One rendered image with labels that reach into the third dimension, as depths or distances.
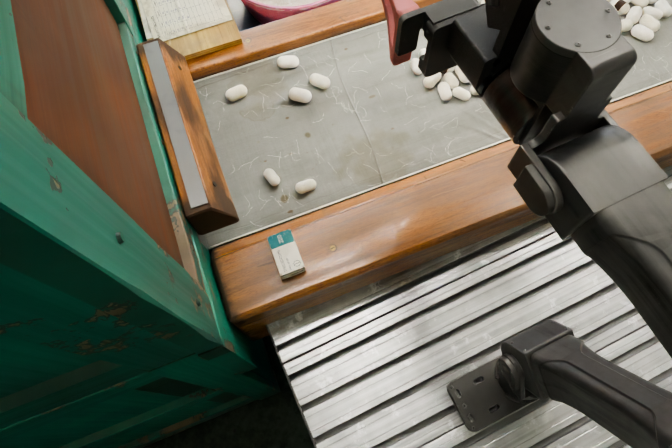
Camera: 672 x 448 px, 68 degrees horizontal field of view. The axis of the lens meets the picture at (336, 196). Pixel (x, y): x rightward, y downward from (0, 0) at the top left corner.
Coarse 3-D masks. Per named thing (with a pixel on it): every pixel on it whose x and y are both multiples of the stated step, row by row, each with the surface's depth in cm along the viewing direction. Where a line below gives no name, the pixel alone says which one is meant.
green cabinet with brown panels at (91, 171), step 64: (0, 0) 28; (64, 0) 48; (0, 64) 25; (64, 64) 40; (128, 64) 70; (0, 128) 22; (64, 128) 35; (128, 128) 55; (0, 192) 20; (64, 192) 27; (128, 192) 46; (0, 256) 23; (64, 256) 26; (128, 256) 34; (192, 256) 59; (0, 320) 30; (64, 320) 34; (128, 320) 38; (192, 320) 46; (0, 384) 45; (64, 384) 49
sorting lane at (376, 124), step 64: (256, 64) 86; (320, 64) 86; (384, 64) 86; (640, 64) 85; (256, 128) 81; (320, 128) 81; (384, 128) 81; (448, 128) 81; (256, 192) 76; (320, 192) 76
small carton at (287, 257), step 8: (280, 232) 69; (288, 232) 69; (272, 240) 68; (280, 240) 68; (288, 240) 68; (272, 248) 68; (280, 248) 68; (288, 248) 68; (296, 248) 68; (280, 256) 68; (288, 256) 67; (296, 256) 67; (280, 264) 67; (288, 264) 67; (296, 264) 67; (280, 272) 67; (288, 272) 67; (296, 272) 68
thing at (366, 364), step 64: (448, 256) 79; (512, 256) 79; (576, 256) 79; (320, 320) 75; (384, 320) 75; (448, 320) 75; (512, 320) 75; (576, 320) 75; (640, 320) 75; (320, 384) 72; (384, 384) 71
